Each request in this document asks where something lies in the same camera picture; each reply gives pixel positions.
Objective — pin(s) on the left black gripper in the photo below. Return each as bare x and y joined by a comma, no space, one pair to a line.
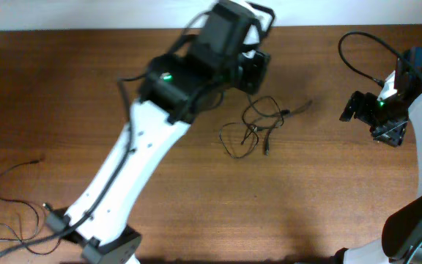
253,73

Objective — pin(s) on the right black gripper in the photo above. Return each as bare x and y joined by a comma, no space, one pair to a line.
374,119

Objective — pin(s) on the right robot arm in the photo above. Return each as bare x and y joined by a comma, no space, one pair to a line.
401,239

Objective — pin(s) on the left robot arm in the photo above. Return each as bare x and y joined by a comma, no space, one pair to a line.
175,88

